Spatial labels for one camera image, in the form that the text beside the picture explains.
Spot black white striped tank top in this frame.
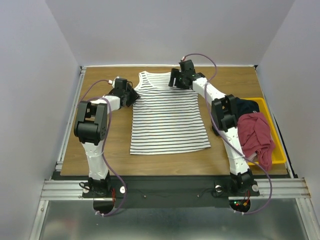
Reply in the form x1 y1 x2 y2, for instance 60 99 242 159
130 71 211 155

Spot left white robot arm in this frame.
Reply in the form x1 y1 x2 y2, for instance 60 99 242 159
73 77 140 198

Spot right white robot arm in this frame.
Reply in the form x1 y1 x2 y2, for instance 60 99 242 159
168 59 259 195

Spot navy blue tank top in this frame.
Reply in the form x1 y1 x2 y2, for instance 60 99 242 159
235 97 260 117

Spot maroon tank top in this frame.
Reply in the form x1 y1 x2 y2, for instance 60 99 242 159
237 112 276 171

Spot yellow plastic tray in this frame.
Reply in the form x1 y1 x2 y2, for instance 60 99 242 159
244 97 286 165

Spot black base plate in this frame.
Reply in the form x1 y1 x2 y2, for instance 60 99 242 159
80 175 260 211

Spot aluminium frame rail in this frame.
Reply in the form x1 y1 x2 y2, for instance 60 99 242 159
29 65 87 240

